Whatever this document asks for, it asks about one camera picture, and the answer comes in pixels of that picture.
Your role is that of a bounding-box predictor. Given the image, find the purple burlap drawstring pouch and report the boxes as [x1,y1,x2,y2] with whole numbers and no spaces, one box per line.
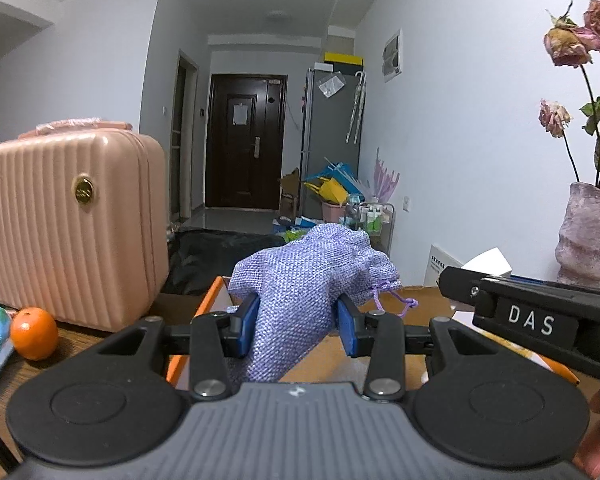
[228,223,420,383]

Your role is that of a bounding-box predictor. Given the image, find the purple flower bouquet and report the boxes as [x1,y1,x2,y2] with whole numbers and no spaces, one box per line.
[372,147,401,206]

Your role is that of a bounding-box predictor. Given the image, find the mauve textured vase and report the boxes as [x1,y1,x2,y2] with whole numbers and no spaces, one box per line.
[555,181,600,286]

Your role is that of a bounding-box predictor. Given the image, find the grey refrigerator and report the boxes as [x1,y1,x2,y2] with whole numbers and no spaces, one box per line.
[300,66,363,221]

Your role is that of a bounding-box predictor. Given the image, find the cardboard box with orange edge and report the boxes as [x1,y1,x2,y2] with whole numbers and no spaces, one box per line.
[166,247,581,396]

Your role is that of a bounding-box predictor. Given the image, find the clear plastic bag on refrigerator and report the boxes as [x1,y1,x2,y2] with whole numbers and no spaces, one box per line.
[318,74,348,98]

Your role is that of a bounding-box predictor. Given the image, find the pink ribbed suitcase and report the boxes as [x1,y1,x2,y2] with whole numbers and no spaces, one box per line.
[0,130,171,333]

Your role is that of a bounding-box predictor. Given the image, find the dark brown entrance door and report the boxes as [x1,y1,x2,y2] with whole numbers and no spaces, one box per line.
[205,74,288,210]

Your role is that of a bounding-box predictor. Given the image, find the pink flat pack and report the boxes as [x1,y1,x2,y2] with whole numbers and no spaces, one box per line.
[17,119,133,140]

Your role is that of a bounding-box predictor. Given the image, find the person's right hand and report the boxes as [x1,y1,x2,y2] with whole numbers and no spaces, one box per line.
[574,385,600,477]

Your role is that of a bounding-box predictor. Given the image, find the black bag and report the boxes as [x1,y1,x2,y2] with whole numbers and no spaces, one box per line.
[161,227,287,296]

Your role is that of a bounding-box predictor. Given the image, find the pink plastic bucket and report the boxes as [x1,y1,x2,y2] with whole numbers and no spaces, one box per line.
[321,201,348,224]

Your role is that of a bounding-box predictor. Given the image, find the metal trolley cart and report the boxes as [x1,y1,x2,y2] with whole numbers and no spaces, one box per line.
[344,201,397,256]

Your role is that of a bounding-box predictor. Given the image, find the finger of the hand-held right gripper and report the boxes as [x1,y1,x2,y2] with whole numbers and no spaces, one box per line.
[439,266,482,307]

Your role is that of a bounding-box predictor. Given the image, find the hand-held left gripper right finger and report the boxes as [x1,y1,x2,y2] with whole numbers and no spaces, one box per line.
[336,292,506,403]

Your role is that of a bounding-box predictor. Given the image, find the white board with label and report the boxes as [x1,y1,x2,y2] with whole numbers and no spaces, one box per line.
[424,244,463,286]

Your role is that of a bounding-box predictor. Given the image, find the dried brown-pink rose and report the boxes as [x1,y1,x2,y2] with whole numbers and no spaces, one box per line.
[545,0,600,186]

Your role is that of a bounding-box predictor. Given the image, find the orange fruit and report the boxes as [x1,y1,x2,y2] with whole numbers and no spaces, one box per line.
[10,307,60,362]

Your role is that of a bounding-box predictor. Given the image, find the yellow and black box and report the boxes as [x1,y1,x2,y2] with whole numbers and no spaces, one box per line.
[324,51,365,68]

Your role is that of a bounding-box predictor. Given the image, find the small dried pink rose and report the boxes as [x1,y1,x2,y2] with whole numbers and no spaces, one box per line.
[539,99,581,184]

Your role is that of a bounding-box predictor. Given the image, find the side doorway frame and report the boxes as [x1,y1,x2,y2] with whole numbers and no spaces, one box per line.
[170,50,201,223]

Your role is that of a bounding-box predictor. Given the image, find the blue bag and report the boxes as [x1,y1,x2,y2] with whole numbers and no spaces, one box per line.
[304,161,358,196]

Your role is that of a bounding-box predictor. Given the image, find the white folded umbrella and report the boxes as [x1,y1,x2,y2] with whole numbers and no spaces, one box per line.
[355,71,369,143]
[346,74,361,143]

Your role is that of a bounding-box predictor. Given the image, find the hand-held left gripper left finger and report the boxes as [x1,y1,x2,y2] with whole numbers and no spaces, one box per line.
[92,292,261,402]

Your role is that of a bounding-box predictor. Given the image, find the yellow bag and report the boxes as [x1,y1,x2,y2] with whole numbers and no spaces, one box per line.
[305,177,348,206]

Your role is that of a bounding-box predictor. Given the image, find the brown cardboard box by door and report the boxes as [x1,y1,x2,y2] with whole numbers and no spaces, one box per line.
[279,167,302,221]

